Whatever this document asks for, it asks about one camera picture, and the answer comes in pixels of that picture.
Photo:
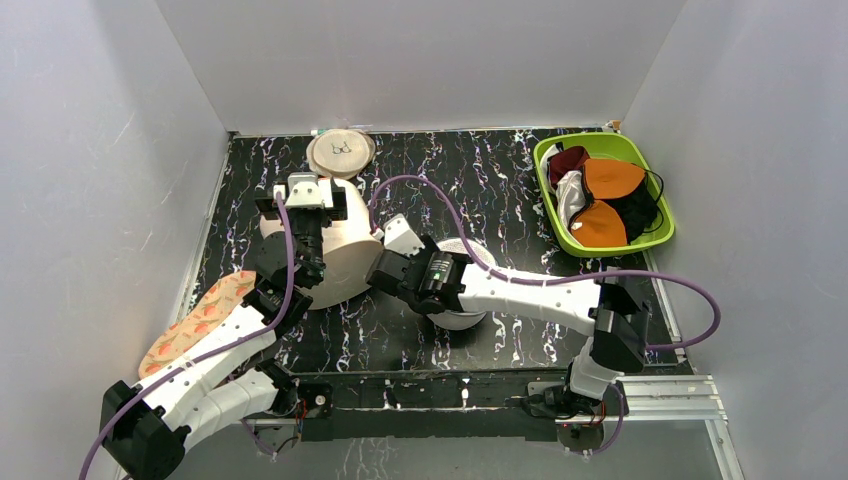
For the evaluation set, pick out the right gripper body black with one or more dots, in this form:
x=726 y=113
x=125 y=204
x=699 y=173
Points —
x=384 y=270

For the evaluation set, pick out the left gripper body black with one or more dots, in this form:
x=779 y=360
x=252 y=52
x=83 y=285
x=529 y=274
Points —
x=309 y=229

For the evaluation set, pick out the white mesh laundry bag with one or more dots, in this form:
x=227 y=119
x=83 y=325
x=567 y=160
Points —
x=453 y=320

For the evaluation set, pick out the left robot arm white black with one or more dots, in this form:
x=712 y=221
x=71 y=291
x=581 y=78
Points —
x=147 y=428

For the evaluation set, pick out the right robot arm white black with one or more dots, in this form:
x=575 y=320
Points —
x=609 y=312

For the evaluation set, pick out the large beige cylindrical laundry bag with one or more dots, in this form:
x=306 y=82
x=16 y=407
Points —
x=329 y=264

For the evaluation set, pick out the small beige round bra bag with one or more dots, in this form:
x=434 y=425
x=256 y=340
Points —
x=340 y=153

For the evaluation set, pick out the pink floral flat laundry bag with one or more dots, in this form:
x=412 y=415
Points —
x=209 y=312

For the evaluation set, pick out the dark red bra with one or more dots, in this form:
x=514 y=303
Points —
x=565 y=161

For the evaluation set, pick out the orange black bra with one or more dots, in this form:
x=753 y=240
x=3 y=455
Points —
x=621 y=206

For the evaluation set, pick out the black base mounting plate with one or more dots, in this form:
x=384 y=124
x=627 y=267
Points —
x=444 y=404

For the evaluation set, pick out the white cloth in basin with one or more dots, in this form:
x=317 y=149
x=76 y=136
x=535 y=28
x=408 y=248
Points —
x=571 y=197

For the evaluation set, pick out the green plastic basin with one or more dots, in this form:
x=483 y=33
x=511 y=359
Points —
x=599 y=145

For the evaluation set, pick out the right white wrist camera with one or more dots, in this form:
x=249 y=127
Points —
x=397 y=235

